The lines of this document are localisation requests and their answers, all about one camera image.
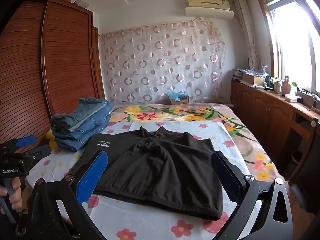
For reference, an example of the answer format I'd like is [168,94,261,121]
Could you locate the open cardboard box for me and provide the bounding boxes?
[243,72,266,86]

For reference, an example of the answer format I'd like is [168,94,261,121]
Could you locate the tangle of cables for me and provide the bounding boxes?
[299,88,320,111]

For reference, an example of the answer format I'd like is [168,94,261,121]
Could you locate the window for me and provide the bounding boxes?
[260,0,320,95]

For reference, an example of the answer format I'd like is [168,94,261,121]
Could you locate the circle patterned sheer curtain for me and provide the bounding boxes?
[99,19,227,104]

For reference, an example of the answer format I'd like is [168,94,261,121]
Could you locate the brown wooden wardrobe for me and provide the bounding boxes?
[0,0,105,150]

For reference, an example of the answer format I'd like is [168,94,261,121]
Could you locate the pink bottle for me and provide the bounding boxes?
[282,76,291,96]

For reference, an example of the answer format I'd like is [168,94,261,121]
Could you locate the yellow soft object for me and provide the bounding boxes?
[46,129,59,148]

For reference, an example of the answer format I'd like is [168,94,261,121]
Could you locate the blue plastic bag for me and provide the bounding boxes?
[168,90,188,100]

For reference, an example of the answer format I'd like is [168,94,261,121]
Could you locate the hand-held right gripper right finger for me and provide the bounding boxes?
[211,151,293,240]

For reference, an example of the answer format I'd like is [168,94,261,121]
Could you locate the patterned window curtain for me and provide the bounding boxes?
[234,0,270,72]

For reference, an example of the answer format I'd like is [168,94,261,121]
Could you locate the wooden chair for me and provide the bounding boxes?
[286,116,320,215]

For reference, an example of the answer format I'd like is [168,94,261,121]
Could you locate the white air conditioner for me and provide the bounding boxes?
[185,0,235,20]

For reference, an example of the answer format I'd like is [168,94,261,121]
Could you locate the white floral bed sheet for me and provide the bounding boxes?
[25,121,263,240]

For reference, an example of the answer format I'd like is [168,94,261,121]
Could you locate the long wooden cabinet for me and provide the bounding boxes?
[230,79,320,213]

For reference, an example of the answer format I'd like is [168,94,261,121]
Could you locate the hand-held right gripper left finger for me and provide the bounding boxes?
[25,150,109,240]

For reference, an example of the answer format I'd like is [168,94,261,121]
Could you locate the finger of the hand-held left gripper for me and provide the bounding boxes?
[7,135,37,153]
[22,145,52,163]

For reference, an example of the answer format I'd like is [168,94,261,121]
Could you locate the floral blanket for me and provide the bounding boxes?
[107,102,278,183]

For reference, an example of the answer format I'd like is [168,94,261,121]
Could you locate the light blue folded jeans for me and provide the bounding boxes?
[51,97,115,132]

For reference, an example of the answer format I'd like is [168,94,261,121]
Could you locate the person's left hand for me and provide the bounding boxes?
[0,177,23,214]

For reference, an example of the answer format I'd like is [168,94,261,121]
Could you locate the black pants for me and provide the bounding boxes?
[72,126,224,222]

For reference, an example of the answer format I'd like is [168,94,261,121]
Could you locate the small cardboard box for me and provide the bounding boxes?
[171,96,194,105]

